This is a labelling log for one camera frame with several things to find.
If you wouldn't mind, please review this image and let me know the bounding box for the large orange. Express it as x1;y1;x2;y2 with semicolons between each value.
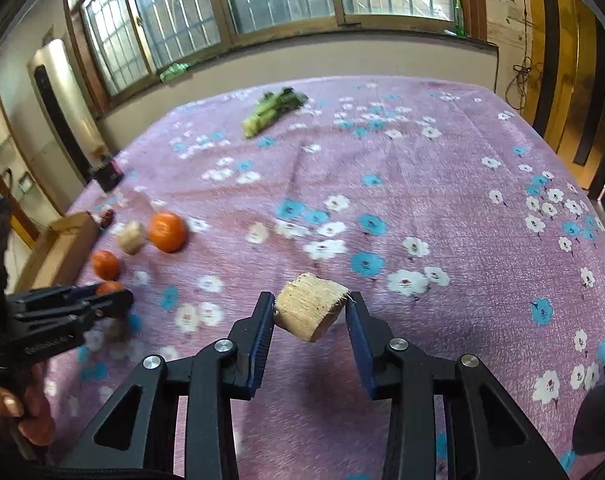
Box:
148;212;188;253

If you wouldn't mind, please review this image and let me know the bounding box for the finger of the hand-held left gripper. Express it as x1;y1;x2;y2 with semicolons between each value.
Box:
13;284;103;321
70;289;134;333

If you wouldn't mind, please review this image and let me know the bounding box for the lying green bottle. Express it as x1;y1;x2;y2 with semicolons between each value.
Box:
160;62;190;82

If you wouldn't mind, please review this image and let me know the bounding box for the person's left hand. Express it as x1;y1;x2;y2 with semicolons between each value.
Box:
0;362;56;447

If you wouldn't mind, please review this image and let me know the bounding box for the small black box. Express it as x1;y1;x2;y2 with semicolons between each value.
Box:
92;157;123;191

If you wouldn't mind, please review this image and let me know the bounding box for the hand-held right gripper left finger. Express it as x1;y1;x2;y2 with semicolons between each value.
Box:
57;291;277;480

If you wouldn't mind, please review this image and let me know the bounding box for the dark cloth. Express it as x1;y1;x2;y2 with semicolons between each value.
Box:
572;380;605;456

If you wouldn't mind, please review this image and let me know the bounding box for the hanging wall cable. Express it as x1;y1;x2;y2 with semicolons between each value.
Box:
505;0;535;106

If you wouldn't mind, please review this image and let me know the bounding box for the yellow and black panelled door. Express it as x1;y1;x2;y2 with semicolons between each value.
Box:
529;0;605;196

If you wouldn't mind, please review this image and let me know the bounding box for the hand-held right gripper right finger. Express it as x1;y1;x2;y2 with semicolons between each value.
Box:
346;291;570;480

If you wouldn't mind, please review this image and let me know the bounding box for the purple floral bedsheet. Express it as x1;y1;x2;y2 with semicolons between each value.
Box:
42;76;605;480

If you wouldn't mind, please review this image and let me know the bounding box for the green bok choy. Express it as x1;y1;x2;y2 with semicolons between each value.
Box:
242;87;308;140

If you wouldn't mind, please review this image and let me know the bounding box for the standing air conditioner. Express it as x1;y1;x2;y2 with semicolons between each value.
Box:
27;39;108;181

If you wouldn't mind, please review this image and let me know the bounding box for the pale bun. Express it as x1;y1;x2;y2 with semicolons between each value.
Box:
274;272;351;343

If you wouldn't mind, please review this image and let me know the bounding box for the cardboard box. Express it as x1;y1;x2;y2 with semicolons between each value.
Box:
15;211;100;293

